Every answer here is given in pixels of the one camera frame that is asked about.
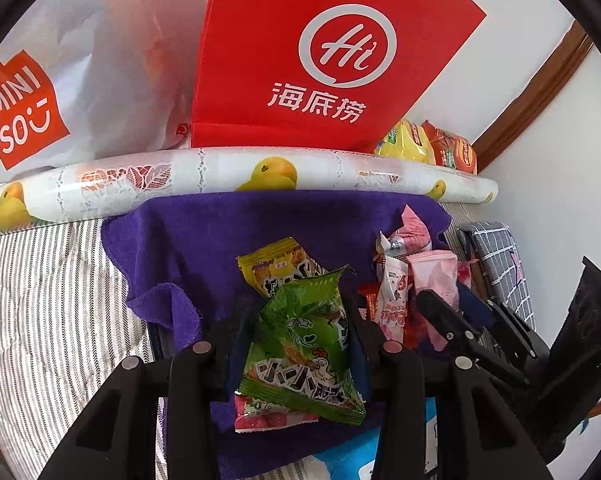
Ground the yellow snack packet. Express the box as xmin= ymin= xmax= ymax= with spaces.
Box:
xmin=236 ymin=237 xmax=328 ymax=301

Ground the purple towel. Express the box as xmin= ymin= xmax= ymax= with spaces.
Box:
xmin=100 ymin=192 xmax=453 ymax=480

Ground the red paper bag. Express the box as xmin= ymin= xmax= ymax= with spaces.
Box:
xmin=190 ymin=0 xmax=488 ymax=153

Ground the grey checked cloth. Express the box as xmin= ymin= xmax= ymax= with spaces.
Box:
xmin=455 ymin=222 xmax=536 ymax=321

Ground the yellow chips bag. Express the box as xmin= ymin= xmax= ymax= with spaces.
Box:
xmin=373 ymin=119 xmax=436 ymax=165

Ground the green snack packet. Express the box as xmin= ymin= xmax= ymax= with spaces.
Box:
xmin=238 ymin=266 xmax=367 ymax=425

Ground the brown wooden door frame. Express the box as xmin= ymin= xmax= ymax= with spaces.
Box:
xmin=470 ymin=20 xmax=595 ymax=173

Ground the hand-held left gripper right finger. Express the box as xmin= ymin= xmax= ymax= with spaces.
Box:
xmin=339 ymin=292 xmax=551 ymax=480

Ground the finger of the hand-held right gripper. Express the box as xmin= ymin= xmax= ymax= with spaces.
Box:
xmin=417 ymin=289 xmax=528 ymax=386
xmin=457 ymin=284 xmax=540 ymax=372

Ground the slim white pink snack packet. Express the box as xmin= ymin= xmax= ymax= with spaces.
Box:
xmin=375 ymin=255 xmax=411 ymax=341

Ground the orange chips bag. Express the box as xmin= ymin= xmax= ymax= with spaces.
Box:
xmin=421 ymin=120 xmax=478 ymax=175

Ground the pink strawberry snack packet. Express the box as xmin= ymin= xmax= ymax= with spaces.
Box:
xmin=233 ymin=392 xmax=321 ymax=433

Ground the white plastic shopping bag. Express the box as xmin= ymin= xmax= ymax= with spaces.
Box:
xmin=0 ymin=0 xmax=216 ymax=186

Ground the blue tissue pack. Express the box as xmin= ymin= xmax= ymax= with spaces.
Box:
xmin=307 ymin=397 xmax=441 ymax=480

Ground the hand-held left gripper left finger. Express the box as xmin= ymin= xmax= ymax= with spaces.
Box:
xmin=39 ymin=292 xmax=264 ymax=480

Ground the pale pink white snack packet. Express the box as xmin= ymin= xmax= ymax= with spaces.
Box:
xmin=410 ymin=250 xmax=458 ymax=306

